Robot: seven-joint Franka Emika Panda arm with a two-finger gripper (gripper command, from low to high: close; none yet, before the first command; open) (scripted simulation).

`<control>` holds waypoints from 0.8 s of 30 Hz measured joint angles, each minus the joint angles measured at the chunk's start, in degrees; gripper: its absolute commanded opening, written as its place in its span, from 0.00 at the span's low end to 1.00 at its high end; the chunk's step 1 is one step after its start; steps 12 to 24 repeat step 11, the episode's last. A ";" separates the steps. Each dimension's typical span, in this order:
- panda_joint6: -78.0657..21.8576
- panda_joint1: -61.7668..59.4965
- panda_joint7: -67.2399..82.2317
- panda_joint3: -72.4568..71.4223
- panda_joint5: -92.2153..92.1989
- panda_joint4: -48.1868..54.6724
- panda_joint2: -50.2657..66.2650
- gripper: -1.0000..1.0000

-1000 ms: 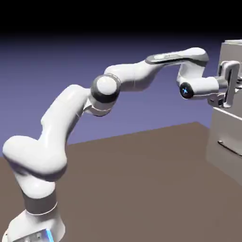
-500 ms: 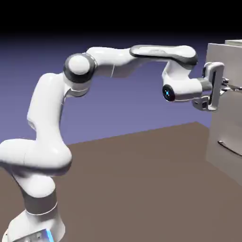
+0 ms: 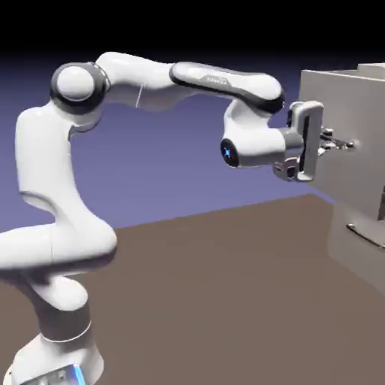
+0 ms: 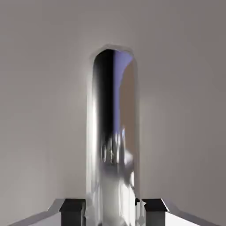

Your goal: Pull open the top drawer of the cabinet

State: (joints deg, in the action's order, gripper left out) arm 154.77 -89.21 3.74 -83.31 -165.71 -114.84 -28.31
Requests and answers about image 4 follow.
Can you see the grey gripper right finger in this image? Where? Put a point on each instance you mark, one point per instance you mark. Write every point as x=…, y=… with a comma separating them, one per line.
x=155, y=210

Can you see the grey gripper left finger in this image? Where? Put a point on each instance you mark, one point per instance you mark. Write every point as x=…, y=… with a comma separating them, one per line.
x=72, y=211

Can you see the grey painted drawer front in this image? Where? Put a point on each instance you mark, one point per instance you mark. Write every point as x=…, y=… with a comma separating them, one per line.
x=35, y=88

